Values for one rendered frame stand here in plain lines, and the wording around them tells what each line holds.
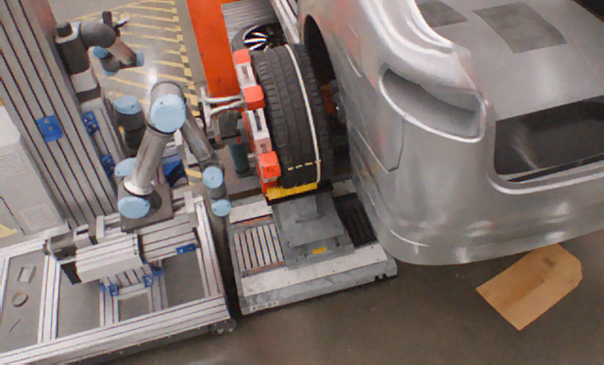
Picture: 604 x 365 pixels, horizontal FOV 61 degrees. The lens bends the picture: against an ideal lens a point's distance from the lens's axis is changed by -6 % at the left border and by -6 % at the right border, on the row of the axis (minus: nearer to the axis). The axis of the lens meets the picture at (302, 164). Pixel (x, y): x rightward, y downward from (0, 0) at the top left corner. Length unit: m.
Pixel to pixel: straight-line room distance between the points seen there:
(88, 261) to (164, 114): 0.79
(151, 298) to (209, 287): 0.30
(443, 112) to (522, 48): 1.23
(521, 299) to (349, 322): 0.87
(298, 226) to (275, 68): 0.94
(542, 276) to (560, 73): 1.04
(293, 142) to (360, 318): 0.99
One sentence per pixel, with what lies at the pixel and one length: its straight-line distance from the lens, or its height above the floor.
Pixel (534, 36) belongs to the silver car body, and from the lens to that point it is 2.81.
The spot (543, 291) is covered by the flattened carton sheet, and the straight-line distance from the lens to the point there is 2.94.
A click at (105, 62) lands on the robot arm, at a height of 1.14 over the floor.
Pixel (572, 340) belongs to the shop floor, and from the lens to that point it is 2.82.
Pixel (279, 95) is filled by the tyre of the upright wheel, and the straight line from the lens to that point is 2.24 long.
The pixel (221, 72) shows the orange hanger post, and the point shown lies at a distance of 2.84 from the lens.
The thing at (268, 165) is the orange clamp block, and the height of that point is 0.88.
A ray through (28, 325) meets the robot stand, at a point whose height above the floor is 0.21.
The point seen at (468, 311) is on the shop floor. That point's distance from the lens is 2.80.
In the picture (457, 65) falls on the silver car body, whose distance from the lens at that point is 1.40.
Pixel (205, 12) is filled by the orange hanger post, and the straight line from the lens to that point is 2.70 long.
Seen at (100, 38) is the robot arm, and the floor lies 1.39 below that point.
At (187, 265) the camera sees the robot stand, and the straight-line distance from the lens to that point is 2.87.
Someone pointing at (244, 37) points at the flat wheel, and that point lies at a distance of 4.18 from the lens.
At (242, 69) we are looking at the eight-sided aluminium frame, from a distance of 2.47.
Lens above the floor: 2.30
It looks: 40 degrees down
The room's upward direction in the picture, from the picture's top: 9 degrees counter-clockwise
